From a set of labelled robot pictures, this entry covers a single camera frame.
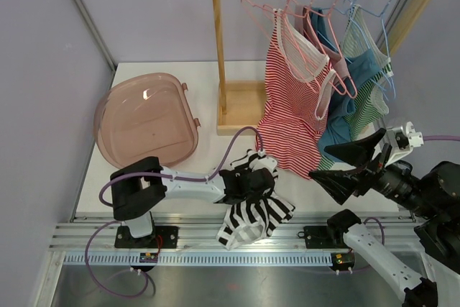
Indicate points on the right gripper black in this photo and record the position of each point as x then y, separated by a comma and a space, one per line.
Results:
341, 182

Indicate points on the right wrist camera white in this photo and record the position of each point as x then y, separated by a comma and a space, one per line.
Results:
403, 139

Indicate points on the white slotted cable duct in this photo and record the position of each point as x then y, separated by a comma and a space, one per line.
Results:
195, 259

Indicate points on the red white striped tank top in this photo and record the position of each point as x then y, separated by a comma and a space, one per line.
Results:
294, 144

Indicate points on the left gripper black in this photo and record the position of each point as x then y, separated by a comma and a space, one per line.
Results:
256, 196

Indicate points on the wooden clothes rack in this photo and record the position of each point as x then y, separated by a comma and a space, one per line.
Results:
241, 103

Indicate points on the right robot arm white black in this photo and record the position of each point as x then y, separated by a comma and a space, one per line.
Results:
433, 198

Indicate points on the aluminium mounting rail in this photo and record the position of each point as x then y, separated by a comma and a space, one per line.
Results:
195, 233

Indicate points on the mauve pink tank top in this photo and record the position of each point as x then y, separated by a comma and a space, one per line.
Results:
318, 28

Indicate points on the green white striped tank top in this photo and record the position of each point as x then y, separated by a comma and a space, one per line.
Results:
372, 106

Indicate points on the teal blue tank top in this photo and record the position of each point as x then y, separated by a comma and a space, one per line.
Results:
338, 130

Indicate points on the black white striped tank top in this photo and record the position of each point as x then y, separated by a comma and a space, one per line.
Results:
250, 221

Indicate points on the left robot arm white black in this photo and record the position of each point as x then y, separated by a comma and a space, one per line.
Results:
137, 188

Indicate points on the pink translucent plastic basin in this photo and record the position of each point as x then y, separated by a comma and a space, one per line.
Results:
147, 115

